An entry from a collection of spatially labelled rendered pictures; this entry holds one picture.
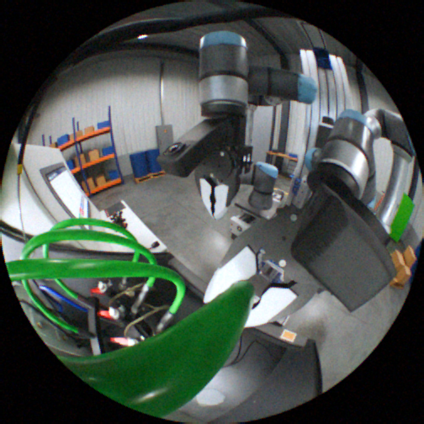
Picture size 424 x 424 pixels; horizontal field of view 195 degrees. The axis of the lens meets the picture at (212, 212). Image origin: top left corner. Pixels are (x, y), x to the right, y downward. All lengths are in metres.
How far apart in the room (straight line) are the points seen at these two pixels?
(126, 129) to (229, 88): 6.40
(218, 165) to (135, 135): 6.44
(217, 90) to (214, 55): 0.06
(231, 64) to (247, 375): 0.79
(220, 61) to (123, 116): 6.48
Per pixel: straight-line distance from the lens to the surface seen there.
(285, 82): 0.31
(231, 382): 0.61
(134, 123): 6.64
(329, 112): 0.78
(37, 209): 0.41
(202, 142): 0.15
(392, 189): 0.57
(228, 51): 0.23
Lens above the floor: 1.40
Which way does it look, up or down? 35 degrees down
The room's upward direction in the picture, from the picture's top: straight up
